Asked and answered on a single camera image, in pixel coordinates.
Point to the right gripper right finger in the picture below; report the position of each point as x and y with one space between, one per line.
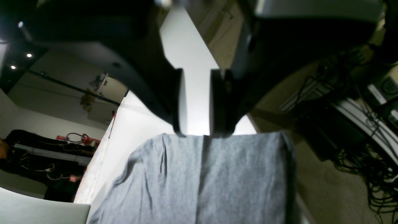
277 38

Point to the grey T-shirt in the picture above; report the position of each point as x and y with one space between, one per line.
246 179

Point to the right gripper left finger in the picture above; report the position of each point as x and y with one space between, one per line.
120 37

